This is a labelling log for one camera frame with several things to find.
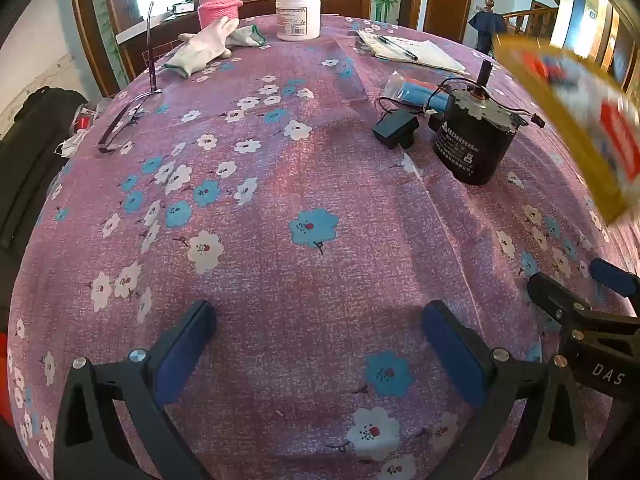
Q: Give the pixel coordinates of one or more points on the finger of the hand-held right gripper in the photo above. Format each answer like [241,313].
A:
[550,296]
[612,277]

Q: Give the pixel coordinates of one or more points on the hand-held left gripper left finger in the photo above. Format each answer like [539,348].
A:
[182,355]

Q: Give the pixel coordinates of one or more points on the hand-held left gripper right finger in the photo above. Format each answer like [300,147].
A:
[452,350]

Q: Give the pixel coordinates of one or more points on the yellow tray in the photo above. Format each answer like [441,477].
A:
[565,105]

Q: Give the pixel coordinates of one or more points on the black electric motor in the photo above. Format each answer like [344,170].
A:
[475,145]

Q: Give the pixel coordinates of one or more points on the purple floral tablecloth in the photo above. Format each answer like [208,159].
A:
[300,170]

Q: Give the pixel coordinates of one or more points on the small black adapter box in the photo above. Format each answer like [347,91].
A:
[395,130]

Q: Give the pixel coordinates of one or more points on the white plastic bag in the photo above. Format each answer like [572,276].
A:
[71,142]

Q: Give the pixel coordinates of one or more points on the blue packet in clear bag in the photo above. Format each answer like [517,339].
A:
[415,92]

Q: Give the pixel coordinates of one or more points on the black bag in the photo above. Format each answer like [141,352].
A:
[30,160]

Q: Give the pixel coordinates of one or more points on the white paper sheets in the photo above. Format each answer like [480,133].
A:
[430,55]

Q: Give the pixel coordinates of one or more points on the wooden stair railing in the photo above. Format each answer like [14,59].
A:
[530,17]

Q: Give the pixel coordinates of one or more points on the black pen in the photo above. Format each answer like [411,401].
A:
[397,48]

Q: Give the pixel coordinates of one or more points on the purple-framed eyeglasses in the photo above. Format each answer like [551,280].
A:
[151,60]

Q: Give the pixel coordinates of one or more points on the white work glove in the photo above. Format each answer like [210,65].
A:
[205,45]

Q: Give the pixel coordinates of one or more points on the wooden door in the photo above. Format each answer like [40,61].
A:
[447,0]

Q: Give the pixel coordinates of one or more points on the green-cuffed white glove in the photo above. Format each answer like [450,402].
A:
[245,36]

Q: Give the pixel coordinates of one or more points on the pink knit-sleeved bottle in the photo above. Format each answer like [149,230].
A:
[217,2]

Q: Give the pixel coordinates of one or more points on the wooden counter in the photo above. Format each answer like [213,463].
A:
[260,6]

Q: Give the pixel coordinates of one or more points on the white plastic jar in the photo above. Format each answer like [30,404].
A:
[298,15]

